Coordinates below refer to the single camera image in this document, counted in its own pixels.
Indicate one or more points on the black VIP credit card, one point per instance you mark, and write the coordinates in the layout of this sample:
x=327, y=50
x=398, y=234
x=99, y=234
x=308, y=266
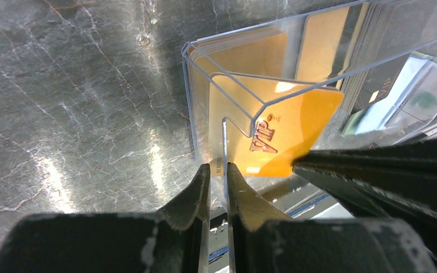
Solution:
x=378, y=83

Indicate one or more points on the orange credit card stack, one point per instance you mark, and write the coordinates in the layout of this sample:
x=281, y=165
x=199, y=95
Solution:
x=258, y=51

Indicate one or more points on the gold credit card stack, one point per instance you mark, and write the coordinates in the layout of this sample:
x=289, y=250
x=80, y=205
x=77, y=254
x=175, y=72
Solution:
x=328, y=42

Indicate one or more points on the orange VIP credit card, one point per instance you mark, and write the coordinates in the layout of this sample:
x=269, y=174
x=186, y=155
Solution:
x=283, y=132

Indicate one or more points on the black credit card stack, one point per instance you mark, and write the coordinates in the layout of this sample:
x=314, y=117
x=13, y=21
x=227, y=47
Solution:
x=389, y=30

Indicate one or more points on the clear acrylic card tray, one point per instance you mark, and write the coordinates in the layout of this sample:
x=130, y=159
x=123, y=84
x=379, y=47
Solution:
x=331, y=137

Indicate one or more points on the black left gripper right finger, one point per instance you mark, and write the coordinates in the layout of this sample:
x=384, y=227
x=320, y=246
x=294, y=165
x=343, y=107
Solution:
x=264, y=239

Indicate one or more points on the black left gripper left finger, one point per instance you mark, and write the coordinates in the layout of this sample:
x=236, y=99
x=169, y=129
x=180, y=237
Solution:
x=172, y=239

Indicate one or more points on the green card holder wallet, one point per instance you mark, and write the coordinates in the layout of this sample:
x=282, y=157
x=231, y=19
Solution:
x=412, y=99

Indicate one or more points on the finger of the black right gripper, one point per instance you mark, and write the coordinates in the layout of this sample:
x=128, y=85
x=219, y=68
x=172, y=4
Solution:
x=419, y=158
x=407, y=195

